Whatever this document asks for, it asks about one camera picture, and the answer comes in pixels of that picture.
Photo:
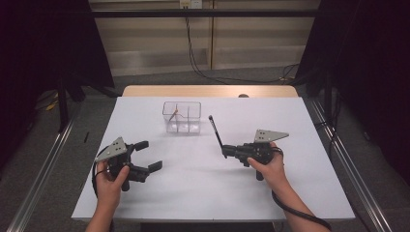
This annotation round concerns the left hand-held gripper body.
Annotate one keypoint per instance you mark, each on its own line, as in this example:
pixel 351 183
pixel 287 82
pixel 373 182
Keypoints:
pixel 117 153

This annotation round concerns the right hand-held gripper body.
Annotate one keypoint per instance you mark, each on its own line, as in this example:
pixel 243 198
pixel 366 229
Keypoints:
pixel 257 150

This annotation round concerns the silver-ferrule black makeup brush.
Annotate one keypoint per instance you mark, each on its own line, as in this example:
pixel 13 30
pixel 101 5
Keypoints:
pixel 216 132

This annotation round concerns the orange-tipped black makeup brush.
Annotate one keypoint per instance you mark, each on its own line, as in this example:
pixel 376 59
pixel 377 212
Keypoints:
pixel 175 113

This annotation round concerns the clear acrylic organizer box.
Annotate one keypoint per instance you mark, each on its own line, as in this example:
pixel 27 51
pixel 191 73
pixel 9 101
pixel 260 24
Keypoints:
pixel 188 117

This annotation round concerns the person's right hand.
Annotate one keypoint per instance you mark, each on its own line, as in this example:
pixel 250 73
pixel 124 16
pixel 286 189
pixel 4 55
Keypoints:
pixel 274 174

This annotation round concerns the person's left hand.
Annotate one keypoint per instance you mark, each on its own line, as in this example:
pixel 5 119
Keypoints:
pixel 109 187

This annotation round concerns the small black stick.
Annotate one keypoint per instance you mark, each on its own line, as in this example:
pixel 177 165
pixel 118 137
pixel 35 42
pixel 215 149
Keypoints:
pixel 86 137

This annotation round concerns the white table cover sheet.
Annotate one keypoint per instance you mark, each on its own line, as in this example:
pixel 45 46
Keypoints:
pixel 206 199

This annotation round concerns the dark table grommet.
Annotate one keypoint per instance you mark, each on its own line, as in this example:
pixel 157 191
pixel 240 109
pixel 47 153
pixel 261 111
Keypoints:
pixel 243 95

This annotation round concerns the wooden table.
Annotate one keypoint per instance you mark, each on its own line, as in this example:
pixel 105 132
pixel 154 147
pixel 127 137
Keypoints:
pixel 209 91

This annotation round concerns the black metal stand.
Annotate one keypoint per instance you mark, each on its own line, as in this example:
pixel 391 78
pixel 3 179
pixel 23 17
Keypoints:
pixel 63 106
pixel 328 96

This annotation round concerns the black curtain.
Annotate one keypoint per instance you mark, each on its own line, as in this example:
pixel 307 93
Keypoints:
pixel 370 64
pixel 42 48

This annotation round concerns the aluminium floor rail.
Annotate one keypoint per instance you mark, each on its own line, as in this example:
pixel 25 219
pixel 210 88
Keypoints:
pixel 364 196
pixel 42 180

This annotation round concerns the black horizontal frame bar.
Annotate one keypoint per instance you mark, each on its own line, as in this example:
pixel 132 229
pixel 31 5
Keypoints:
pixel 206 13

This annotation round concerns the white wall outlet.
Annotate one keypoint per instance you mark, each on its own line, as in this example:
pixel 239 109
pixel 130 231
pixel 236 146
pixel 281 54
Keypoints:
pixel 190 4

